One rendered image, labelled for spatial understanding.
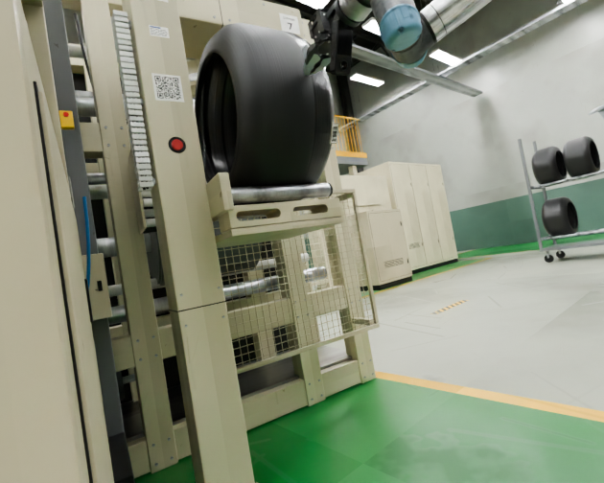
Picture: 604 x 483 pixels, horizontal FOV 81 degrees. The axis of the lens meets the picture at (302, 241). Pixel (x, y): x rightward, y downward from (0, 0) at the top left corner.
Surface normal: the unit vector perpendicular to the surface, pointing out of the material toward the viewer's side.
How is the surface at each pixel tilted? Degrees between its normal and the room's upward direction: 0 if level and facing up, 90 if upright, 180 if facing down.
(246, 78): 89
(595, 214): 90
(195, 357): 90
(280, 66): 83
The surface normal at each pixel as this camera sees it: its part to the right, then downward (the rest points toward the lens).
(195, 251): 0.50, -0.12
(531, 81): -0.77, 0.11
